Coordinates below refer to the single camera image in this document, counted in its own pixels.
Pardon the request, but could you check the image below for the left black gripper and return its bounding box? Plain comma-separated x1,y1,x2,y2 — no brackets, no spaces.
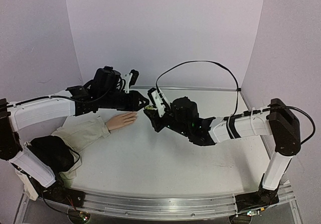
101,90,151,113

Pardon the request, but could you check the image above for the white nail polish bottle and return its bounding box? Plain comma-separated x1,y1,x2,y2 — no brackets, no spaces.
145,105,154,110

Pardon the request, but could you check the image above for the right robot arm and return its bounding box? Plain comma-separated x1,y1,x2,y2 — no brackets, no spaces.
143,97,301,191

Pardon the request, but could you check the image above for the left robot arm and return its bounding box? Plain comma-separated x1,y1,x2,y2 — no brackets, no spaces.
1,66,149,202

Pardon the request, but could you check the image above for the mannequin hand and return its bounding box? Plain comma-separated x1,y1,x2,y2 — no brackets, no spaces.
105,112,137,131

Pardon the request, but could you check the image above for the beige sleeve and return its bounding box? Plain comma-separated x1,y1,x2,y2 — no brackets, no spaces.
50,117,110,187

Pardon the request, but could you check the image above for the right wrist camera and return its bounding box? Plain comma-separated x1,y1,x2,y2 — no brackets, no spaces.
147,87,170,117

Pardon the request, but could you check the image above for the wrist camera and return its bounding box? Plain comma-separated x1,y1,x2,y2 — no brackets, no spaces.
147,87,170,117
123,69,139,93

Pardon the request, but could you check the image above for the aluminium back table rail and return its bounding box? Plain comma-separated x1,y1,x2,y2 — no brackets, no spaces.
131,85,241,92

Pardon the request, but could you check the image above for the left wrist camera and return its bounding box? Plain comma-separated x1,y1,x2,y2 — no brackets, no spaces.
123,69,139,93

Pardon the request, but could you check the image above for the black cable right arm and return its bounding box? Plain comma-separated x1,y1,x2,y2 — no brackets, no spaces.
155,60,316,146

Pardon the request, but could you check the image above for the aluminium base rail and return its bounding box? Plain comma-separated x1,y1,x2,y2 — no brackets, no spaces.
14,184,302,223

